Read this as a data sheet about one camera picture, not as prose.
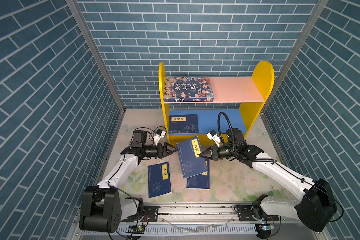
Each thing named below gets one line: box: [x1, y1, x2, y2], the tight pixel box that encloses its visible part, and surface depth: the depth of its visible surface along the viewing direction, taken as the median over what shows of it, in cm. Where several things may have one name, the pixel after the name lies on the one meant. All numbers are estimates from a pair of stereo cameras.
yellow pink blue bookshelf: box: [158, 61, 275, 145], surface depth 80 cm
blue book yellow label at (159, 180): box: [148, 161, 172, 199], surface depth 86 cm
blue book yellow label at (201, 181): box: [186, 159, 210, 191], surface depth 85 cm
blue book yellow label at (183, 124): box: [169, 114, 199, 134], surface depth 93 cm
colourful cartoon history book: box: [164, 76, 214, 103], surface depth 72 cm
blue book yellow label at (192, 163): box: [176, 135, 209, 179], surface depth 75 cm
